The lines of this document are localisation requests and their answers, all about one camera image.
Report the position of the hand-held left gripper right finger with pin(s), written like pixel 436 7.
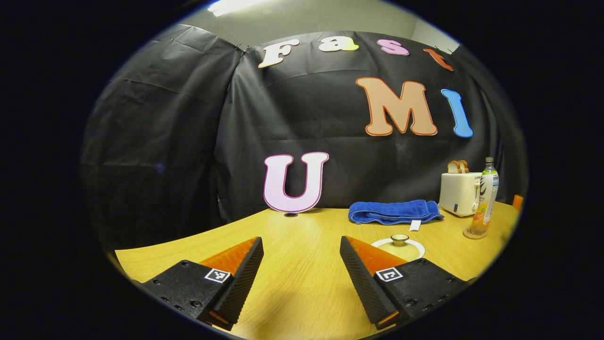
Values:
pixel 363 283

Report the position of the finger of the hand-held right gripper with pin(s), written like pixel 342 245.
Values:
pixel 518 203

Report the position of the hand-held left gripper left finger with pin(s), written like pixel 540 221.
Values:
pixel 240 283

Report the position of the clear water bottle printed label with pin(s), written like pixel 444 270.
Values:
pixel 486 198

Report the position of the cream teacup lid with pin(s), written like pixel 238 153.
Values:
pixel 401 249

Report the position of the round cork coaster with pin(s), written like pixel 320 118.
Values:
pixel 468 234

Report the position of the cream ceramic teacup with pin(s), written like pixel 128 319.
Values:
pixel 421 249

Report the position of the white toaster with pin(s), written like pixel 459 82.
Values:
pixel 457 193

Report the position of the toast slice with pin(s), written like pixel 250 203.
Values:
pixel 464 166
pixel 453 167

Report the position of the blue towel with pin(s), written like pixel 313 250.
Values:
pixel 391 211

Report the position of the black backdrop cloth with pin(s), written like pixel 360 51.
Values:
pixel 188 141

